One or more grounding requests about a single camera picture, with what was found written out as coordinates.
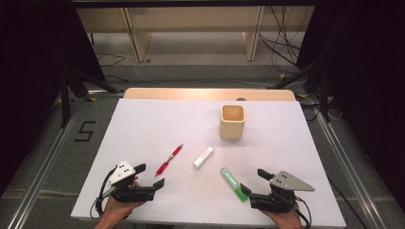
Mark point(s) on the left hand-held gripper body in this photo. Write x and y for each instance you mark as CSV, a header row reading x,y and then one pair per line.
x,y
122,171

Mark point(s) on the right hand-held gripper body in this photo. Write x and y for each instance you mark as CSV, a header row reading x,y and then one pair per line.
x,y
280,194

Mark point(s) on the green highlighter pen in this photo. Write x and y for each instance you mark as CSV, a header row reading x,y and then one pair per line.
x,y
232,183

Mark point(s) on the red pen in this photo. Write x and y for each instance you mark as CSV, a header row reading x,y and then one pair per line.
x,y
168,160

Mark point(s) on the square wooden pen holder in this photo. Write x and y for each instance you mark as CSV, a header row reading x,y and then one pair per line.
x,y
232,125

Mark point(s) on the person's right hand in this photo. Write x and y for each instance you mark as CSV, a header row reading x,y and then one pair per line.
x,y
285,220

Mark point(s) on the person's left hand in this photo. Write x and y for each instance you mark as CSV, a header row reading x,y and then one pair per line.
x,y
116,208

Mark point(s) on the white foam board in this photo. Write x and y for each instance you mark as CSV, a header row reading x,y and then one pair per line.
x,y
153,127

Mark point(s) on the yellow tape piece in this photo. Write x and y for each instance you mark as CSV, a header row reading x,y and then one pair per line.
x,y
91,99
302,95
282,76

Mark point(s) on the black tripod stand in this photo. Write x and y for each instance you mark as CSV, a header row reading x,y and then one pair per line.
x,y
73,82
323,92

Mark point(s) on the light wooden desk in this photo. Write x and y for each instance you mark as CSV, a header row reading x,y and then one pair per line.
x,y
140,41

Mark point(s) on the black curtain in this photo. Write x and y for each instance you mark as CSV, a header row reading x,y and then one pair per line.
x,y
366,79
31,79

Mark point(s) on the metal floor rail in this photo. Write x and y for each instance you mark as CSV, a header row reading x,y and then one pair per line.
x,y
41,171
347,165

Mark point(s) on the black metal frame bar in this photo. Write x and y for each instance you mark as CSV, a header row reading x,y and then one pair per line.
x,y
191,3

